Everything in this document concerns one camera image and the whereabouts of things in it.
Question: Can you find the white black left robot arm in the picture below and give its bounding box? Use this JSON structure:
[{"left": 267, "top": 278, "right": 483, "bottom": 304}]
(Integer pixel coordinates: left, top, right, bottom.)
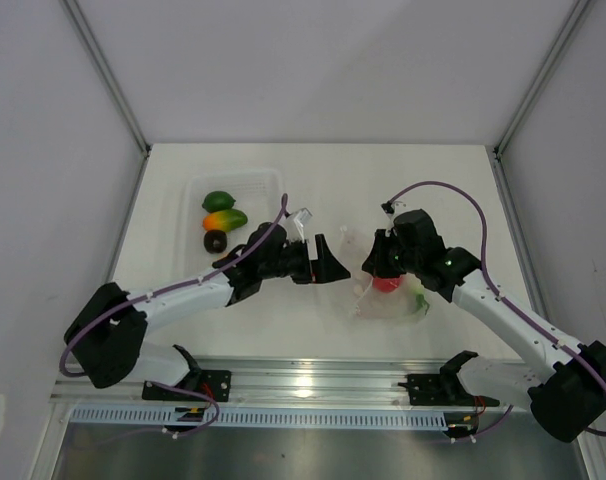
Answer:
[{"left": 64, "top": 223, "right": 351, "bottom": 400}]

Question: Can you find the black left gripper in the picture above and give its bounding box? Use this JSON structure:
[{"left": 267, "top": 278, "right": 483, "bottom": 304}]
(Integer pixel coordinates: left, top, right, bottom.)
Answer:
[{"left": 259, "top": 234, "right": 349, "bottom": 285}]

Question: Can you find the white perforated plastic basket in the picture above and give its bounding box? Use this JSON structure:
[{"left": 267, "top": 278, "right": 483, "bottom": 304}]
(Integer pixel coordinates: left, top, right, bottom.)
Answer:
[{"left": 175, "top": 168, "right": 283, "bottom": 277}]

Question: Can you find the white toy radish with leaves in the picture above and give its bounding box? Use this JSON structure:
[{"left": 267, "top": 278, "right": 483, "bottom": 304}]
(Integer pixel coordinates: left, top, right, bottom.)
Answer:
[{"left": 407, "top": 279, "right": 430, "bottom": 317}]

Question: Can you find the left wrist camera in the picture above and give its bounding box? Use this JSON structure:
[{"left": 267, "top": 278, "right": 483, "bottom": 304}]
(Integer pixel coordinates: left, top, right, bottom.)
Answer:
[{"left": 284, "top": 208, "right": 313, "bottom": 242}]

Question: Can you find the clear zip top bag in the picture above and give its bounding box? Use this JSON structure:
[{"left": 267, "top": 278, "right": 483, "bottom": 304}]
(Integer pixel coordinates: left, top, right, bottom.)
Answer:
[{"left": 332, "top": 226, "right": 430, "bottom": 323}]

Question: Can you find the dark brown toy fruit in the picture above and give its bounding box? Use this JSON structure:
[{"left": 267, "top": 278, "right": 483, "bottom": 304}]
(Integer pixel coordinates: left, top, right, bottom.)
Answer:
[{"left": 203, "top": 230, "right": 228, "bottom": 254}]

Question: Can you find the white slotted cable duct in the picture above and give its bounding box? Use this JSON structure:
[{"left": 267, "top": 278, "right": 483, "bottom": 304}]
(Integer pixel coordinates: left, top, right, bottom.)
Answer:
[{"left": 70, "top": 404, "right": 448, "bottom": 432}]

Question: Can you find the green toy lime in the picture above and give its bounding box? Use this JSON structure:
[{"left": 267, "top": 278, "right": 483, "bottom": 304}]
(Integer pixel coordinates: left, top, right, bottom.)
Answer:
[{"left": 202, "top": 190, "right": 236, "bottom": 213}]

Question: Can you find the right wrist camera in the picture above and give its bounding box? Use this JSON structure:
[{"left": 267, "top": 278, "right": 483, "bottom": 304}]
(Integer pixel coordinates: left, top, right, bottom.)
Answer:
[{"left": 381, "top": 200, "right": 399, "bottom": 219}]

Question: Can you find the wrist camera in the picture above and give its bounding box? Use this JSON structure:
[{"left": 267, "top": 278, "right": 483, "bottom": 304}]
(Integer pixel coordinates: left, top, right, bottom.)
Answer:
[
  {"left": 381, "top": 200, "right": 399, "bottom": 219},
  {"left": 284, "top": 208, "right": 313, "bottom": 242}
]

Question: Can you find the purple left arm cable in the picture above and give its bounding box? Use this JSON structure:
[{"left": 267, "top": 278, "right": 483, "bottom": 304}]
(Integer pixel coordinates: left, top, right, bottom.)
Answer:
[{"left": 57, "top": 193, "right": 290, "bottom": 377}]

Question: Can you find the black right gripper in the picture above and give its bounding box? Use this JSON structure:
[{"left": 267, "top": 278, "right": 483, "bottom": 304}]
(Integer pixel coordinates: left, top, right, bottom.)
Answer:
[{"left": 362, "top": 229, "right": 421, "bottom": 279}]

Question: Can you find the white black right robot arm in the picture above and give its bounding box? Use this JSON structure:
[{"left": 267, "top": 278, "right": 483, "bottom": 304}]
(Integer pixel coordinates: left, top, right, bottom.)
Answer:
[{"left": 362, "top": 202, "right": 606, "bottom": 443}]

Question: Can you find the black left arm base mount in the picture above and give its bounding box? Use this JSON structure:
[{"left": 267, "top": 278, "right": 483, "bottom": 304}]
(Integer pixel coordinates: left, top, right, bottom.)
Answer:
[{"left": 142, "top": 345, "right": 232, "bottom": 403}]

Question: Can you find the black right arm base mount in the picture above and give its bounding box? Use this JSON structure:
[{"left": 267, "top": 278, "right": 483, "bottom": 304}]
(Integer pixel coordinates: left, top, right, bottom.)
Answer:
[{"left": 397, "top": 350, "right": 481, "bottom": 407}]

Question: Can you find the red toy apple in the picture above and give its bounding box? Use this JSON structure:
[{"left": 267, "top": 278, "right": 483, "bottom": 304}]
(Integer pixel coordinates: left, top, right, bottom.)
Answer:
[{"left": 372, "top": 277, "right": 403, "bottom": 294}]

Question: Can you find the aluminium rail frame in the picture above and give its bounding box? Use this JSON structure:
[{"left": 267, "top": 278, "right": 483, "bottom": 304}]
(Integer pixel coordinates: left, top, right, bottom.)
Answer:
[{"left": 30, "top": 0, "right": 606, "bottom": 480}]

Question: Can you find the orange green toy mango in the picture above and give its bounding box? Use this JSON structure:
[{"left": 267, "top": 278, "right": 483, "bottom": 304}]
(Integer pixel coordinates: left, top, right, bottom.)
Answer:
[{"left": 202, "top": 209, "right": 248, "bottom": 233}]

